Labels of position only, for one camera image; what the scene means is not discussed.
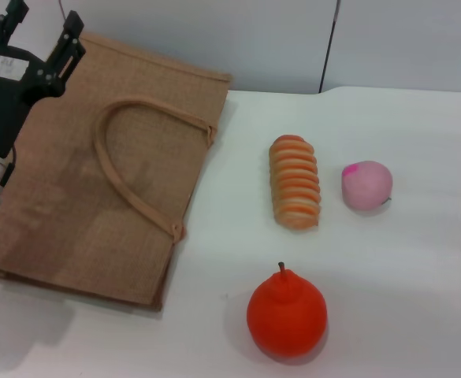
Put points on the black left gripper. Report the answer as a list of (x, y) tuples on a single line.
[(1, 106)]

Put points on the brown jute handbag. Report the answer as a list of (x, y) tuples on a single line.
[(96, 197)]

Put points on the orange striped bread loaf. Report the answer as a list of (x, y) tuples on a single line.
[(295, 181)]

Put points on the pink peach bun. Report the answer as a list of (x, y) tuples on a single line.
[(366, 185)]

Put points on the orange red pear toy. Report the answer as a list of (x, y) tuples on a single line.
[(287, 311)]

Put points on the thin dark vertical wall strip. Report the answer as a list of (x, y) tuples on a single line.
[(328, 47)]

